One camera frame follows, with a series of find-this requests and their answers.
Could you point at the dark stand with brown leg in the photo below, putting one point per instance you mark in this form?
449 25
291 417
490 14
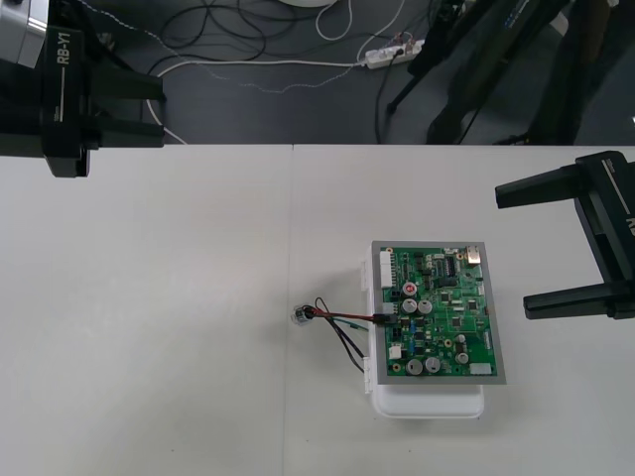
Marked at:
585 49

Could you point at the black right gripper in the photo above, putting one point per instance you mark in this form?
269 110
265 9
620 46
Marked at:
612 223

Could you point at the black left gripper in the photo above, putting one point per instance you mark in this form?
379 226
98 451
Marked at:
64 124

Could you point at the milky plastic box with lid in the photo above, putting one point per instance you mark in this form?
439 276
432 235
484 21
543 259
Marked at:
426 401

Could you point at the pale grey left wrist camera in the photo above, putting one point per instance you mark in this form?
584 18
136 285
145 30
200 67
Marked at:
20 35

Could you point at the white round base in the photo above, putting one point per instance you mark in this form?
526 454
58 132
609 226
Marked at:
307 2

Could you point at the green circuit board grey frame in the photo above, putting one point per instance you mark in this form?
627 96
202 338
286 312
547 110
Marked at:
441 317

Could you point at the white power strip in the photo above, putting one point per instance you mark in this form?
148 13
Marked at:
384 58

